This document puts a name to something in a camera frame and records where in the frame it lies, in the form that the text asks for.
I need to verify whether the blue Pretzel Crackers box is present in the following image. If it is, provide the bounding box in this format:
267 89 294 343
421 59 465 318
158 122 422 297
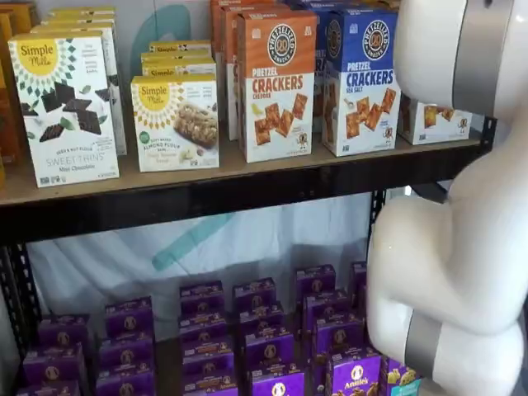
312 4 346 134
321 7 403 158
284 0 401 13

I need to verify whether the orange Pretzel Crackers box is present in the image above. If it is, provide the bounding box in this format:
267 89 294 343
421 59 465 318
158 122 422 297
219 2 292 142
209 0 273 125
236 7 319 164

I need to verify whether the black metal shelf frame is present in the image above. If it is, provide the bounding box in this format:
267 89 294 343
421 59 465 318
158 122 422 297
0 116 499 372

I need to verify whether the yellow white Pretzel Crackers box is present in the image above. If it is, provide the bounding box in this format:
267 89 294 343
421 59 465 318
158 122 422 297
397 92 474 146

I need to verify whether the orange brown snack box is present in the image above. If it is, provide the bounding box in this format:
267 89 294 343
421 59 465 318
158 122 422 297
0 0 41 40
0 12 26 166

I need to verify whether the Simple Mills almond bars box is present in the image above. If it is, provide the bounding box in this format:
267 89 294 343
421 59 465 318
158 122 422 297
139 50 218 82
130 73 221 173
148 39 214 59

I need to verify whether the wooden shelf board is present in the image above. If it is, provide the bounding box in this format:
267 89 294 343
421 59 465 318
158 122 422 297
0 130 483 207

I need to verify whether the white fabric backdrop sheet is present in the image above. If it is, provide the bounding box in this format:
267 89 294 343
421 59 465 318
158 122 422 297
0 0 488 396

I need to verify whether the purple Annie's snack box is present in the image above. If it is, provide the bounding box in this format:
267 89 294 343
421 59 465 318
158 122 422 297
238 300 286 333
38 313 91 351
22 344 87 385
179 311 230 343
295 264 337 295
247 361 307 396
95 369 157 396
311 315 367 356
324 353 383 396
16 379 82 396
243 329 297 368
350 260 372 296
98 336 155 373
179 280 225 317
104 295 155 340
182 370 240 396
233 277 277 307
303 289 350 321
181 336 237 376

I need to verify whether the purple snack boxes group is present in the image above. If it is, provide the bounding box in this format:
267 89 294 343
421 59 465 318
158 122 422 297
84 329 327 396

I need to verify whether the purple Annie's box teal label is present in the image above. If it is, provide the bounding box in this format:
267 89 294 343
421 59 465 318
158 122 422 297
378 356 422 396

